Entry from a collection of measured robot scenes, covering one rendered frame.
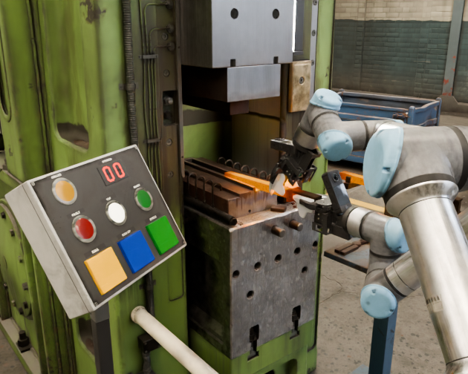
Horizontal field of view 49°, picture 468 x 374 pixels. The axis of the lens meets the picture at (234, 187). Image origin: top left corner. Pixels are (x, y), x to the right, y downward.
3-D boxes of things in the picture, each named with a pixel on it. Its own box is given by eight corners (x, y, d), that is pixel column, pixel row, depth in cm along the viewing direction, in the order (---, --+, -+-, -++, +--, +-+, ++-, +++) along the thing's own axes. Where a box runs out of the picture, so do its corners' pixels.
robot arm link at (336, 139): (371, 137, 120) (356, 110, 128) (325, 139, 118) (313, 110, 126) (363, 162, 125) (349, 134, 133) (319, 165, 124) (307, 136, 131)
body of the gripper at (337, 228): (309, 229, 139) (344, 243, 130) (310, 199, 136) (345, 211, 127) (327, 222, 143) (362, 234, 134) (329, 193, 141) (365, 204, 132)
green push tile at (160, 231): (180, 242, 124) (165, 214, 123) (162, 254, 117) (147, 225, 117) (174, 244, 125) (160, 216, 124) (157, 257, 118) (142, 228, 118)
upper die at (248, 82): (279, 96, 154) (281, 64, 151) (227, 102, 143) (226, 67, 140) (200, 82, 186) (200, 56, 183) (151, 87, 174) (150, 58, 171)
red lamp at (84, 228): (99, 238, 104) (97, 218, 103) (76, 244, 101) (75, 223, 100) (93, 233, 106) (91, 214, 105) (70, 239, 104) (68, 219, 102)
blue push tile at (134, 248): (155, 258, 115) (140, 229, 115) (135, 272, 109) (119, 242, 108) (150, 260, 116) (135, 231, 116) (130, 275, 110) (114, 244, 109)
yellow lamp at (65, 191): (79, 200, 104) (77, 180, 102) (56, 205, 101) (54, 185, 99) (73, 197, 106) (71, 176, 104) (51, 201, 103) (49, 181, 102)
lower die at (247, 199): (276, 206, 166) (277, 181, 163) (227, 220, 154) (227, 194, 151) (202, 176, 197) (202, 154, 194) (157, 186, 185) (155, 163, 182)
